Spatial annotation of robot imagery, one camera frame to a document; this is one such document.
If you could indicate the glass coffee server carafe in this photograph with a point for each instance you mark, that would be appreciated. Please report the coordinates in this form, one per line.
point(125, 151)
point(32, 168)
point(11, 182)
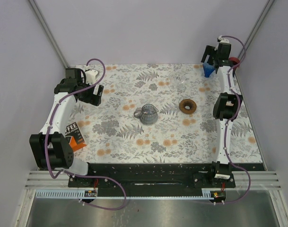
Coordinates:
point(147, 114)

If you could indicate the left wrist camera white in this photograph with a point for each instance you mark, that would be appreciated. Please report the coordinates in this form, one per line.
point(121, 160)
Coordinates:
point(91, 76)

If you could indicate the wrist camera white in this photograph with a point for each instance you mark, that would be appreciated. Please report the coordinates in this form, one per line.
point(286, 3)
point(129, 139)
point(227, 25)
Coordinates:
point(222, 40)
point(91, 76)

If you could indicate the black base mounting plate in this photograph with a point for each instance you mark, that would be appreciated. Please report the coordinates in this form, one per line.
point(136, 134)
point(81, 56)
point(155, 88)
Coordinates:
point(148, 176)

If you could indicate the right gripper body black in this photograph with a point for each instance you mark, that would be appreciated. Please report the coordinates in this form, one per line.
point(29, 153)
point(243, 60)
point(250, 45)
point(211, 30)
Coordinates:
point(215, 57)

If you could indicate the blue plastic cone dripper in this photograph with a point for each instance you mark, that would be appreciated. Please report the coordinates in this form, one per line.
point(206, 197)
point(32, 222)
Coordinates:
point(208, 69)

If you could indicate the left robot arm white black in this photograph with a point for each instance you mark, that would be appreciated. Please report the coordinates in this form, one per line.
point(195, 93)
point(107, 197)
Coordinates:
point(50, 148)

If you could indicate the aluminium rail frame front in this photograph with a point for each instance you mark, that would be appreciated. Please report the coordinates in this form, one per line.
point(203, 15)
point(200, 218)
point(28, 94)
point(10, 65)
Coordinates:
point(260, 180)

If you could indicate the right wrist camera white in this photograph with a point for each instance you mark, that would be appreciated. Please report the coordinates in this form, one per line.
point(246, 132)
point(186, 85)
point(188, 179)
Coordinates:
point(222, 40)

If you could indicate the wooden dripper ring holder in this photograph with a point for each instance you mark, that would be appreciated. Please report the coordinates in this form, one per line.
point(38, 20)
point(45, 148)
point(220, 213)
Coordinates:
point(187, 106)

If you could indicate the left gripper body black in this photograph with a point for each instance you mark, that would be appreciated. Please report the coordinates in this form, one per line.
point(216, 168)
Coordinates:
point(88, 96)

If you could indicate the dark mug red rim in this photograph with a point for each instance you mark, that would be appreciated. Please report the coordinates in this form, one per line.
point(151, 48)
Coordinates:
point(235, 61)

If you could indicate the coffee paper filter box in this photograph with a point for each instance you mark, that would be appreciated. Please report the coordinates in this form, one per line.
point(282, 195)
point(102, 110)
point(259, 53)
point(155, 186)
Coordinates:
point(74, 137)

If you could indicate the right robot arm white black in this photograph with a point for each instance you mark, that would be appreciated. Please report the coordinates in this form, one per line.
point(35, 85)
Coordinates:
point(225, 110)

